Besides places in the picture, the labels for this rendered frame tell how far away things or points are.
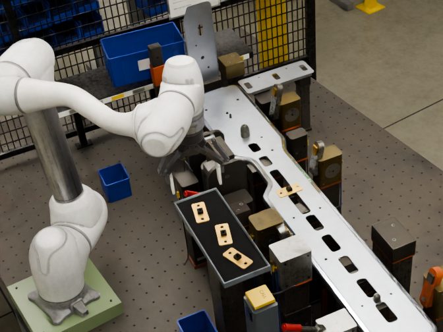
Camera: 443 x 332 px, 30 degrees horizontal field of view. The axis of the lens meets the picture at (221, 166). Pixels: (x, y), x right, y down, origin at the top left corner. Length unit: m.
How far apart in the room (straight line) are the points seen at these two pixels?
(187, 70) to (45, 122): 0.64
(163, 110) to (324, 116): 1.61
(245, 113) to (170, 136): 1.12
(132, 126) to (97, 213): 0.81
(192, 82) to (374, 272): 0.80
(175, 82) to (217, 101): 1.07
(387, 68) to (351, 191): 2.04
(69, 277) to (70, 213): 0.21
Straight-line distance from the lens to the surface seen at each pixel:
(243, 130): 2.92
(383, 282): 2.43
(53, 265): 2.64
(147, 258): 2.97
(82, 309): 2.74
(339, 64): 5.14
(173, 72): 2.08
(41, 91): 2.30
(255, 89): 3.18
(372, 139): 3.41
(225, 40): 3.44
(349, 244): 2.53
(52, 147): 2.62
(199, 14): 3.10
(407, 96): 4.87
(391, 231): 2.54
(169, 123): 1.97
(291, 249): 2.36
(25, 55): 2.46
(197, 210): 2.42
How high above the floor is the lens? 2.80
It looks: 40 degrees down
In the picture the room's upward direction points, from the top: 6 degrees counter-clockwise
